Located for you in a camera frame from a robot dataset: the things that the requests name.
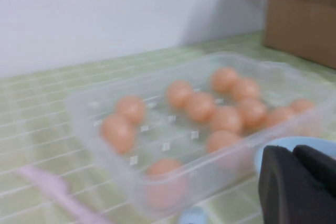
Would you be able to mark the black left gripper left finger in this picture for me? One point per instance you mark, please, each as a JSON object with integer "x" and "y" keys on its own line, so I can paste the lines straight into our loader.
{"x": 288, "y": 195}

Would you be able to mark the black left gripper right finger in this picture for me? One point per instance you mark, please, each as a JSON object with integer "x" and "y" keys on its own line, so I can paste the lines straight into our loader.
{"x": 320, "y": 166}

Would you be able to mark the light orange egg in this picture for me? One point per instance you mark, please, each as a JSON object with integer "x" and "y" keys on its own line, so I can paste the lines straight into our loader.
{"x": 223, "y": 141}
{"x": 224, "y": 79}
{"x": 252, "y": 111}
{"x": 179, "y": 93}
{"x": 200, "y": 106}
{"x": 164, "y": 182}
{"x": 279, "y": 115}
{"x": 130, "y": 109}
{"x": 245, "y": 89}
{"x": 302, "y": 105}
{"x": 118, "y": 133}
{"x": 227, "y": 120}

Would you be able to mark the clear plastic egg box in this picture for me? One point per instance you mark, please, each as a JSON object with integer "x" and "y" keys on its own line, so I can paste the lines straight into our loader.
{"x": 210, "y": 171}

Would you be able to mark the brown cardboard box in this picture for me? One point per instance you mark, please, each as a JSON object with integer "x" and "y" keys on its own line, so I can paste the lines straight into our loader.
{"x": 302, "y": 19}

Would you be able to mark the light blue bowl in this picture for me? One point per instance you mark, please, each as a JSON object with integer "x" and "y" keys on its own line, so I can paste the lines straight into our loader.
{"x": 325, "y": 144}

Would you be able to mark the pink plastic knife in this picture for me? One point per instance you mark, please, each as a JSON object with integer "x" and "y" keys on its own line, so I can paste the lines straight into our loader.
{"x": 52, "y": 186}

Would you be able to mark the green checked tablecloth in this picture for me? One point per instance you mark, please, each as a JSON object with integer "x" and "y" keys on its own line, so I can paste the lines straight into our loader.
{"x": 39, "y": 98}

